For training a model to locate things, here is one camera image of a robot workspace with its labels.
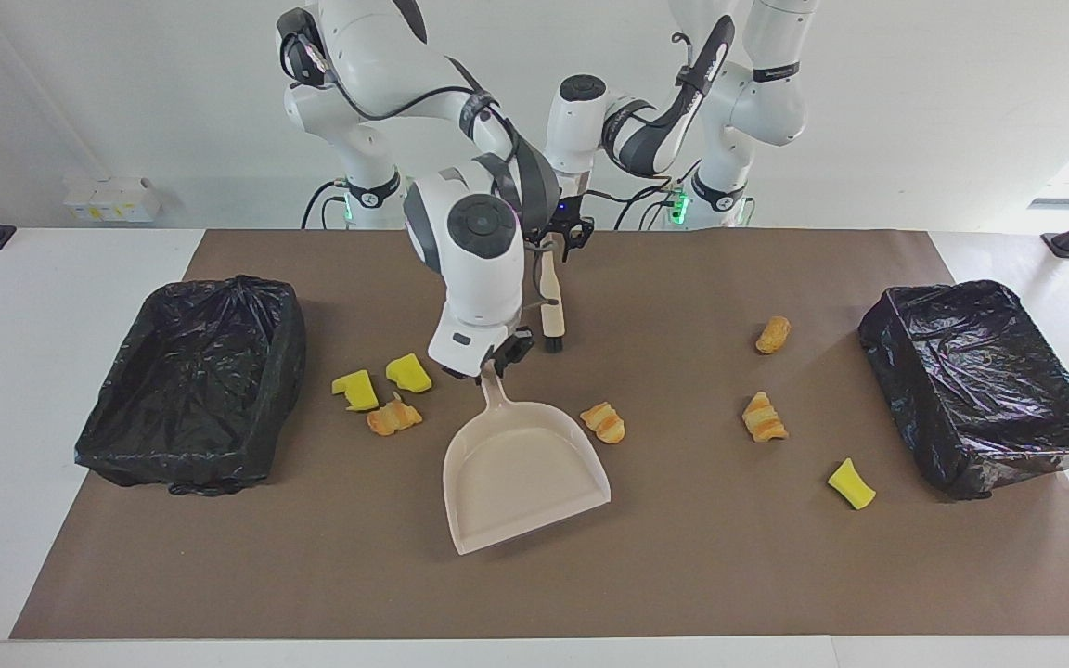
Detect beige brush with black bristles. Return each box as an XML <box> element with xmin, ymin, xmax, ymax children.
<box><xmin>539</xmin><ymin>237</ymin><xmax>566</xmax><ymax>354</ymax></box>

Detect large pale toy croissant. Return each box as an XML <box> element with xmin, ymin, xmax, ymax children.
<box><xmin>741</xmin><ymin>391</ymin><xmax>790</xmax><ymax>443</ymax></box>

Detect orange striped toy croissant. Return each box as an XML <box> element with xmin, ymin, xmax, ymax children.
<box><xmin>366</xmin><ymin>392</ymin><xmax>424</xmax><ymax>438</ymax></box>

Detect black right base cables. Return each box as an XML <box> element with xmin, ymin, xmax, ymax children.
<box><xmin>301</xmin><ymin>179</ymin><xmax>354</xmax><ymax>230</ymax></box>

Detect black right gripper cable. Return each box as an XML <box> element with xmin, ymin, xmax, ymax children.
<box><xmin>298</xmin><ymin>32</ymin><xmax>535</xmax><ymax>224</ymax></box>

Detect white wall socket box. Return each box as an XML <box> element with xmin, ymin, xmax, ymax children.
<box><xmin>63</xmin><ymin>176</ymin><xmax>162</xmax><ymax>224</ymax></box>

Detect brown table mat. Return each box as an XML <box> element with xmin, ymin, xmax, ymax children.
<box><xmin>10</xmin><ymin>229</ymin><xmax>1069</xmax><ymax>641</ymax></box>

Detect brown fried nugget toy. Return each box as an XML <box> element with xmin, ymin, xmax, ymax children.
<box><xmin>755</xmin><ymin>315</ymin><xmax>792</xmax><ymax>355</ymax></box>

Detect bin lined with black bag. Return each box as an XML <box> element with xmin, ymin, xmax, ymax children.
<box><xmin>73</xmin><ymin>275</ymin><xmax>309</xmax><ymax>497</ymax></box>
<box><xmin>857</xmin><ymin>279</ymin><xmax>1069</xmax><ymax>502</ymax></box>

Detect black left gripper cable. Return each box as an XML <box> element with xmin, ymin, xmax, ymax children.
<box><xmin>584</xmin><ymin>181</ymin><xmax>684</xmax><ymax>231</ymax></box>

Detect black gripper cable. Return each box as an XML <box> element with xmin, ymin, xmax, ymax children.
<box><xmin>298</xmin><ymin>32</ymin><xmax>535</xmax><ymax>224</ymax></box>
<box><xmin>584</xmin><ymin>181</ymin><xmax>684</xmax><ymax>231</ymax></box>

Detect small orange toy croissant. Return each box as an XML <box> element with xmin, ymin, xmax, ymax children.
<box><xmin>580</xmin><ymin>401</ymin><xmax>626</xmax><ymax>444</ymax></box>

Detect notched yellow sponge piece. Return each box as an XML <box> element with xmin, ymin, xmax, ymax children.
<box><xmin>331</xmin><ymin>369</ymin><xmax>380</xmax><ymax>413</ymax></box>

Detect beige plastic dustpan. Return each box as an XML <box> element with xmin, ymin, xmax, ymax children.
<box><xmin>443</xmin><ymin>357</ymin><xmax>612</xmax><ymax>557</ymax></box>

